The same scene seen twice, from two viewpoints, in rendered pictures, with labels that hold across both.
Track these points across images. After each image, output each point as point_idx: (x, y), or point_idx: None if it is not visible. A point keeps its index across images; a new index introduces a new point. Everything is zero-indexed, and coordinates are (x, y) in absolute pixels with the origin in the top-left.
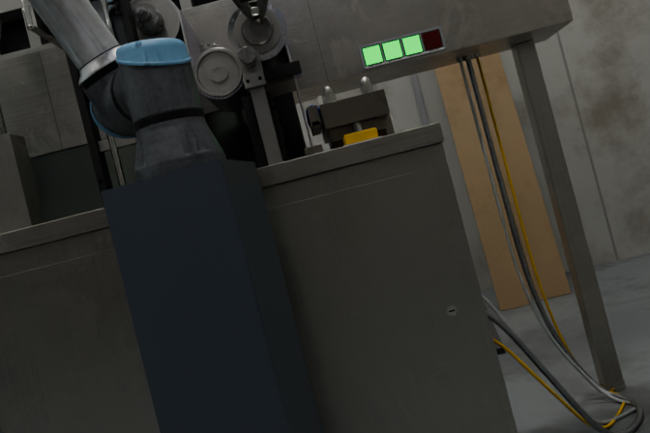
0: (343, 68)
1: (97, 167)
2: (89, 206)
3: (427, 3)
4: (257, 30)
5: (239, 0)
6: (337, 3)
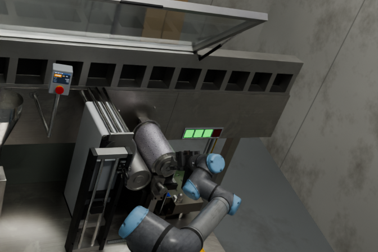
0: (172, 135)
1: (73, 238)
2: (5, 175)
3: (224, 116)
4: (168, 169)
5: (182, 189)
6: (188, 106)
